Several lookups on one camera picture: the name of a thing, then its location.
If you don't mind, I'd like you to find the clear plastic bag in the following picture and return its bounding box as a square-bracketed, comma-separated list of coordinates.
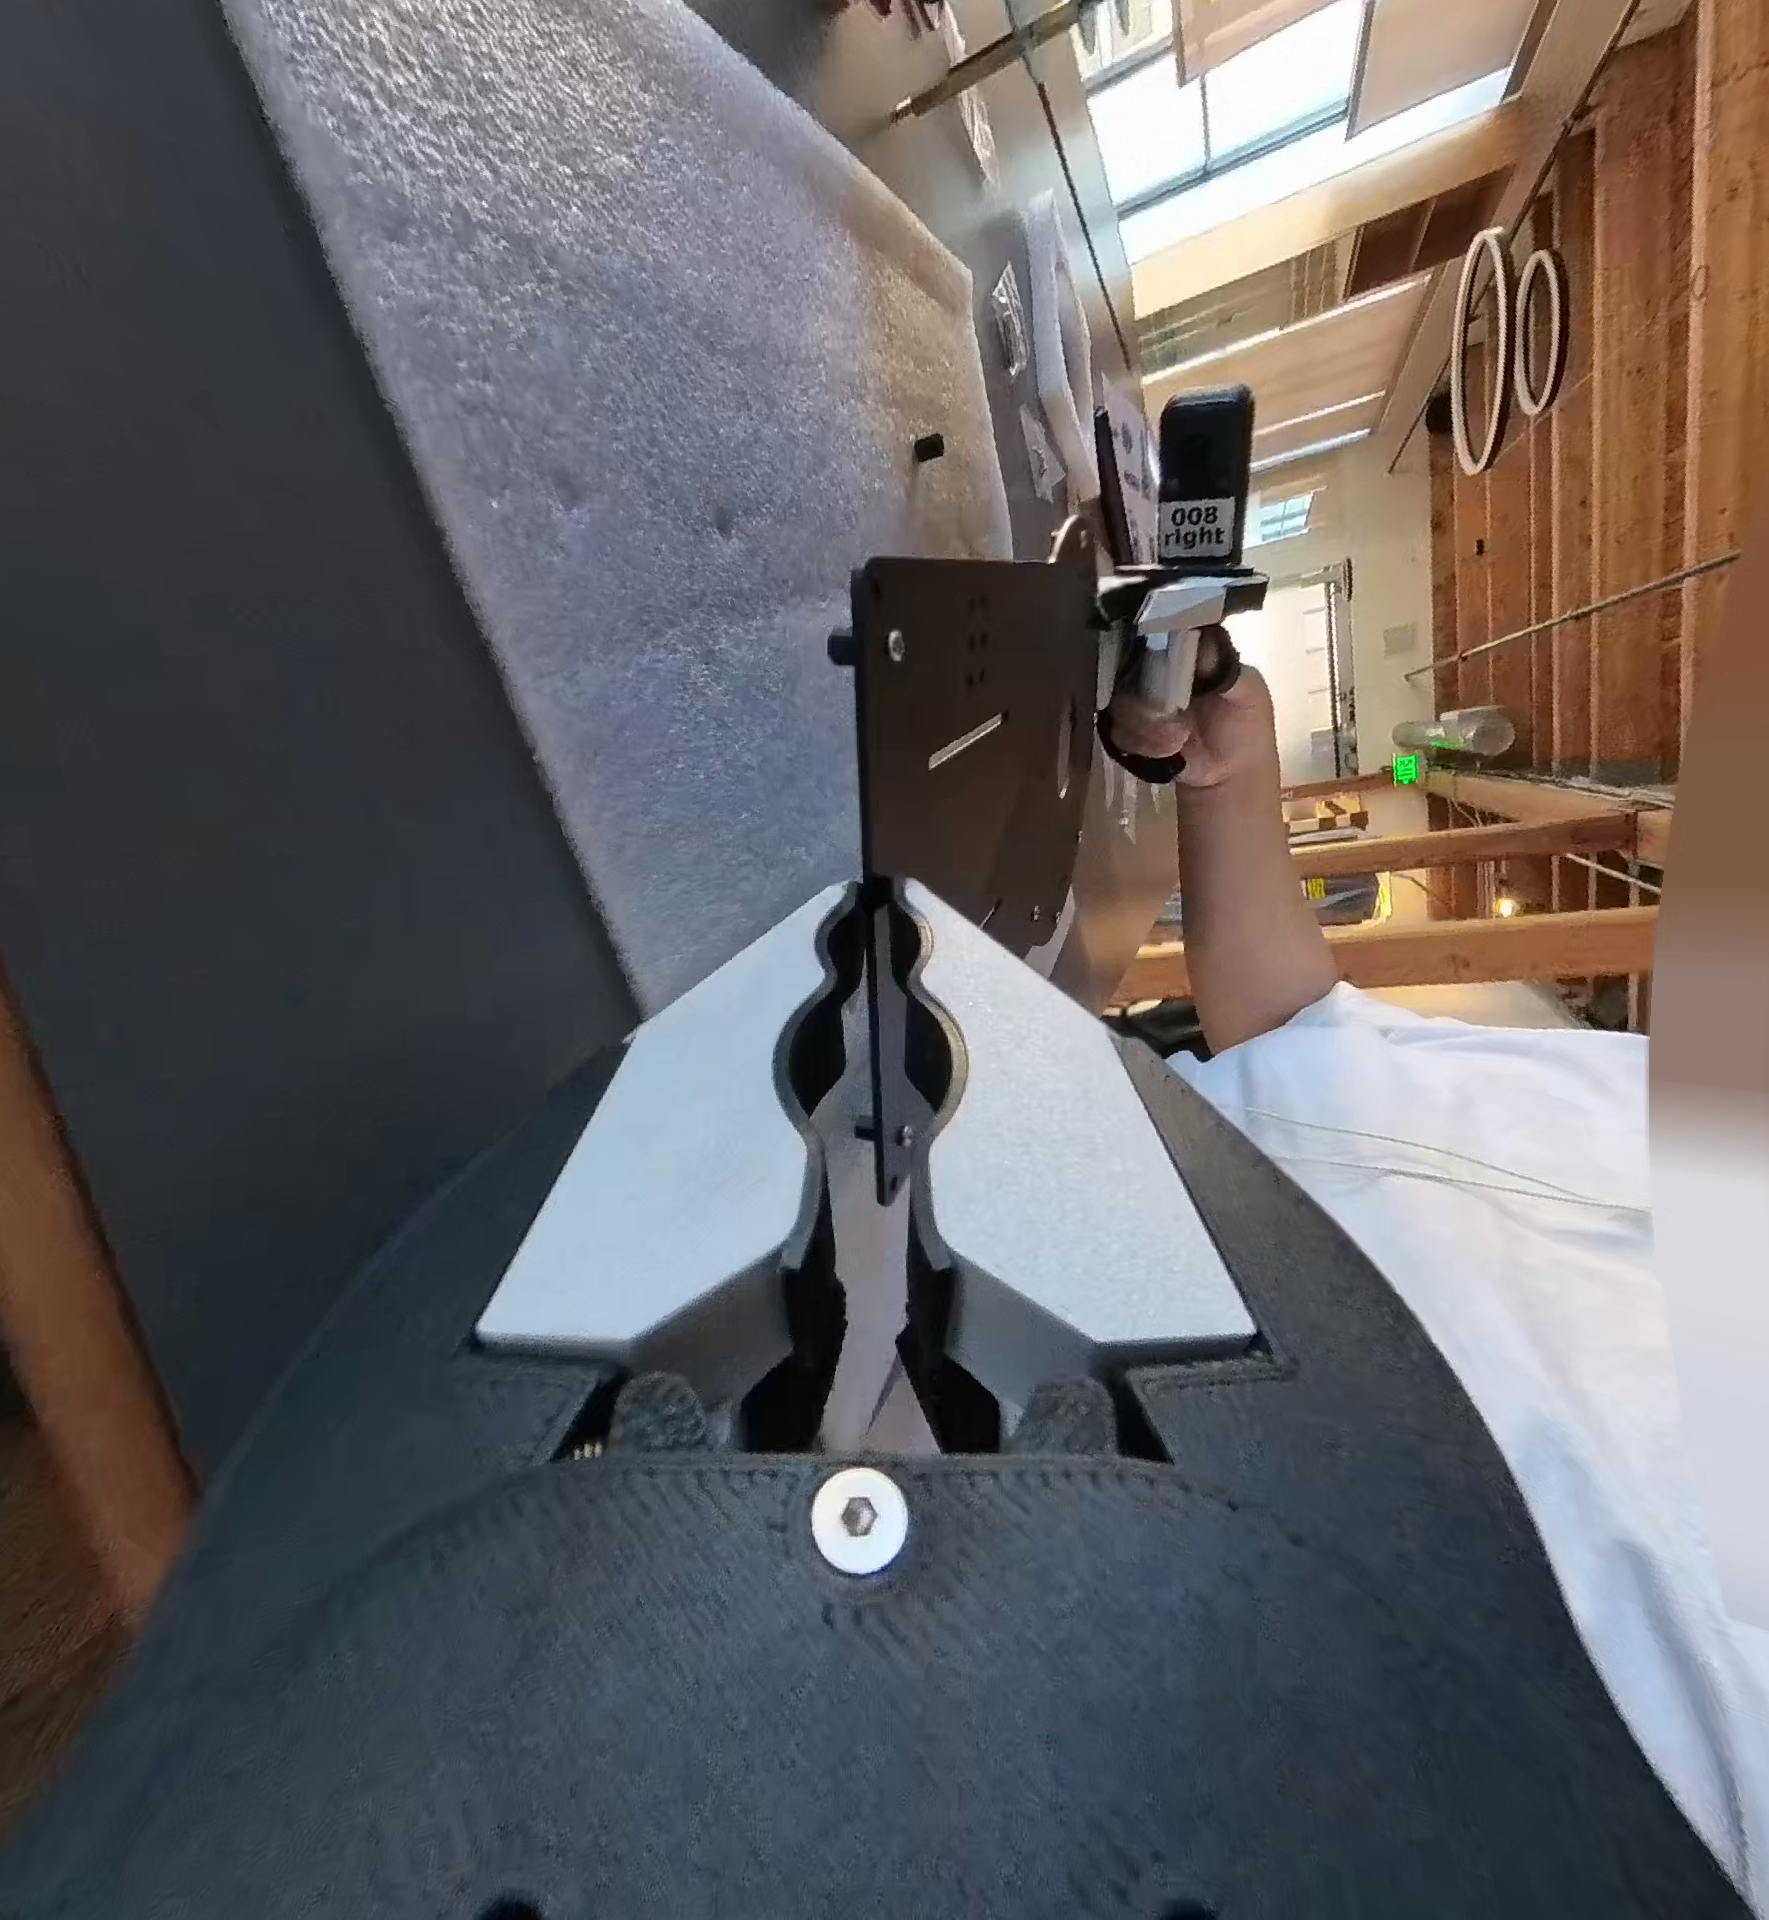
[990, 192, 1115, 499]

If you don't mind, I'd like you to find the grey foam sheet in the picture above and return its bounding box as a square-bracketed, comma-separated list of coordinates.
[222, 0, 1026, 1024]

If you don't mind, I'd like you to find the dark grey desk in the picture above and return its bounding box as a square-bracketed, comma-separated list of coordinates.
[0, 0, 641, 1532]

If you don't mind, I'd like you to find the person's right hand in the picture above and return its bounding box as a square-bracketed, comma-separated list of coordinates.
[1099, 673, 1284, 793]

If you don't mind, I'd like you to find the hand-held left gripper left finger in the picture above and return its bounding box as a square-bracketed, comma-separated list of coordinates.
[477, 882, 856, 1371]

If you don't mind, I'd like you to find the person's white shirt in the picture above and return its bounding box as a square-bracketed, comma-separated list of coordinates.
[1166, 983, 1769, 1920]

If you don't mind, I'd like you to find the black metal base plate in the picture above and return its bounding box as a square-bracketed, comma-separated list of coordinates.
[827, 518, 1115, 1212]

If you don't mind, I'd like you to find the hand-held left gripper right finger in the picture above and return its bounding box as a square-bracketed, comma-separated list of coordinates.
[896, 882, 1264, 1391]

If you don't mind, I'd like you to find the wooden railing beam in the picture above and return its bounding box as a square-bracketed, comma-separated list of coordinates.
[1116, 769, 1676, 1010]

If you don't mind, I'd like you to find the person's right forearm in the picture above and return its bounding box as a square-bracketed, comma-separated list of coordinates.
[1172, 757, 1347, 1056]

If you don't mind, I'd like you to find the white ring lamp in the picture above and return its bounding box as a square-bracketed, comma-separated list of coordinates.
[1508, 243, 1570, 421]
[1446, 223, 1520, 483]

